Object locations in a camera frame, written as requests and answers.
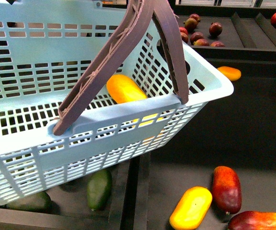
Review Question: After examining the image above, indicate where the brown basket handle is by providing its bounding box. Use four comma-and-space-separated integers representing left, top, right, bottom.
153, 0, 188, 104
53, 0, 154, 136

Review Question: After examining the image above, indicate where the brown basket handle front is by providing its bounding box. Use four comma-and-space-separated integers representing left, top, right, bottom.
53, 0, 154, 136

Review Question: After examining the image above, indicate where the light blue plastic basket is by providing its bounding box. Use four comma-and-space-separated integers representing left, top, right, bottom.
0, 0, 233, 206

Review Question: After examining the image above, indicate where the green avocado under basket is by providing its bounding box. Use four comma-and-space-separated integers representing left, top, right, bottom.
87, 169, 112, 211

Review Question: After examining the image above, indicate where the orange mango beside basket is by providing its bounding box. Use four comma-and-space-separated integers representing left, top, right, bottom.
217, 66, 242, 81

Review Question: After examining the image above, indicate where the red mango lower right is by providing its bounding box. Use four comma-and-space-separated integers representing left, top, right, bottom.
211, 166, 242, 214

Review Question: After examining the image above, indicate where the red yellow mango bottom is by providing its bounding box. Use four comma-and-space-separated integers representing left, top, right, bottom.
228, 211, 276, 230

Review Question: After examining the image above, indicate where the black shelf divider bar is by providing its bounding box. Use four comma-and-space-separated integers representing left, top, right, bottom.
107, 153, 151, 230

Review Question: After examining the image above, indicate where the black display shelf unit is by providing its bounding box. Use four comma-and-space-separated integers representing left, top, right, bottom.
0, 0, 276, 230

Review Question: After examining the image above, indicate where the dark red fruit pile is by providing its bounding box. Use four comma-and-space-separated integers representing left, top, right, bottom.
179, 13, 225, 47

